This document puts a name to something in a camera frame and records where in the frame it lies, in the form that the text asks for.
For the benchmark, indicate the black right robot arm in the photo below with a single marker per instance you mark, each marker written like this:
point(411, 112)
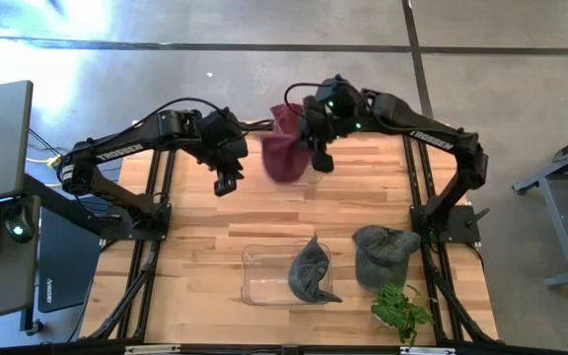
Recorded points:
point(432, 140)

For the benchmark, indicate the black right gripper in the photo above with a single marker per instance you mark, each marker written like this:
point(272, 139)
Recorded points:
point(316, 125)

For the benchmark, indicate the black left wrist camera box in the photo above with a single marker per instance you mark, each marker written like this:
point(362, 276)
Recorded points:
point(226, 183)

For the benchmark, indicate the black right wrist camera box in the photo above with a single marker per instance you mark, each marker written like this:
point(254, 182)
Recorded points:
point(322, 162)

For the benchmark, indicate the maroon baseball cap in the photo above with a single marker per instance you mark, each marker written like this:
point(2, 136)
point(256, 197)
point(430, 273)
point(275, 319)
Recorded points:
point(284, 158)

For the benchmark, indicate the dark blue-grey baseball cap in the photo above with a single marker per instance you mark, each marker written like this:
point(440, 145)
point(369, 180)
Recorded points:
point(308, 271)

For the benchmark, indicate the green potted plant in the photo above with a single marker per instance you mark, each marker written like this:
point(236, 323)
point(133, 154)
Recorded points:
point(397, 308)

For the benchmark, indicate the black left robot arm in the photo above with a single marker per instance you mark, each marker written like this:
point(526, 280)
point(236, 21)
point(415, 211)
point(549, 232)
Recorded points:
point(116, 150)

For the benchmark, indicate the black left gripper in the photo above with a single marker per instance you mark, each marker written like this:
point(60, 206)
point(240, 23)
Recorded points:
point(222, 140)

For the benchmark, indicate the black Husky cabinet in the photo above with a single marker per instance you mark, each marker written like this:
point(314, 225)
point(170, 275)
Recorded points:
point(67, 266)

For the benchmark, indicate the grey metal table frame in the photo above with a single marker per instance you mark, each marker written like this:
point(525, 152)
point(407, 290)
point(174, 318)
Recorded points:
point(557, 232)

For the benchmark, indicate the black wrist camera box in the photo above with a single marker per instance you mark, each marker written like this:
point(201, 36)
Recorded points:
point(322, 162)
point(226, 183)

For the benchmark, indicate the dark grey computer desk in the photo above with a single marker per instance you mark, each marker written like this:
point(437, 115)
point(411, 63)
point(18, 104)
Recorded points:
point(3, 286)

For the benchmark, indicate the clear plastic bin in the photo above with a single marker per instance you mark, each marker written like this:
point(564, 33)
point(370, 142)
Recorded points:
point(264, 276)

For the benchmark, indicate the black computer mouse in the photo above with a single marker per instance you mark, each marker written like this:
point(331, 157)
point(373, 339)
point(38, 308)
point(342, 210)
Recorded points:
point(19, 224)

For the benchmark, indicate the grey-green baseball cap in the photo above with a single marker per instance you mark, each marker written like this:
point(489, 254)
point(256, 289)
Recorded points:
point(382, 256)

